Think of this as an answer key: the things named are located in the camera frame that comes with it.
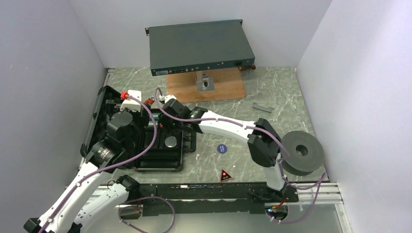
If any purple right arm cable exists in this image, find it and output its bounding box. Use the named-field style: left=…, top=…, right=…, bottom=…
left=154, top=87, right=327, bottom=225

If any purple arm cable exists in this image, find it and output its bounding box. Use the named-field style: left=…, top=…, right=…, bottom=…
left=37, top=91, right=176, bottom=233
left=154, top=87, right=327, bottom=225

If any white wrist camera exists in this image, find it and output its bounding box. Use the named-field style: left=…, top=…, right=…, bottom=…
left=120, top=90, right=142, bottom=112
left=159, top=95, right=176, bottom=104

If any red handled wrench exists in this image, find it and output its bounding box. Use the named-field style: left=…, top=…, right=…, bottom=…
left=144, top=97, right=154, bottom=106

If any green poker chip stack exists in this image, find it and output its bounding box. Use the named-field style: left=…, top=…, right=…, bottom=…
left=153, top=113, right=160, bottom=122

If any large grey spool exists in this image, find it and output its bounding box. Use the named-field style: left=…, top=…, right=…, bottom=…
left=281, top=131, right=325, bottom=176

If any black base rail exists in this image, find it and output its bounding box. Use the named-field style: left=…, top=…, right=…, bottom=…
left=126, top=182, right=299, bottom=216

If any grey rack server unit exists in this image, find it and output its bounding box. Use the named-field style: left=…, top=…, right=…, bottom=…
left=146, top=19, right=255, bottom=76

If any black poker set case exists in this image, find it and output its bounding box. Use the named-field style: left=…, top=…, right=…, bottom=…
left=80, top=85, right=196, bottom=172

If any wooden board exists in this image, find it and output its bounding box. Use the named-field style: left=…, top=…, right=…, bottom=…
left=166, top=68, right=246, bottom=103

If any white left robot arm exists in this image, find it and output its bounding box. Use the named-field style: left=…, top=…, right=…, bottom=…
left=23, top=111, right=153, bottom=233

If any blue small blind button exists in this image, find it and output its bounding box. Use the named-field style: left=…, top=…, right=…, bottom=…
left=217, top=144, right=228, bottom=154

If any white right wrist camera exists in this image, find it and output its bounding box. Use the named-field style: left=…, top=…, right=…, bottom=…
left=159, top=95, right=176, bottom=104

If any black triangular all-in button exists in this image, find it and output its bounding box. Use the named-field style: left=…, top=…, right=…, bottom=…
left=219, top=169, right=233, bottom=182

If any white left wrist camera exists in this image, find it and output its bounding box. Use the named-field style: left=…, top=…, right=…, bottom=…
left=120, top=90, right=142, bottom=112

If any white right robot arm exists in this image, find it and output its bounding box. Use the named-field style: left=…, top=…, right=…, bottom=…
left=156, top=95, right=287, bottom=201

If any metal stand bracket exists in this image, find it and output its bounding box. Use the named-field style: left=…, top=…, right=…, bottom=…
left=196, top=71, right=215, bottom=92

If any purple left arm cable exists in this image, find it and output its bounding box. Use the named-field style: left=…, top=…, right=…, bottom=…
left=37, top=91, right=176, bottom=233

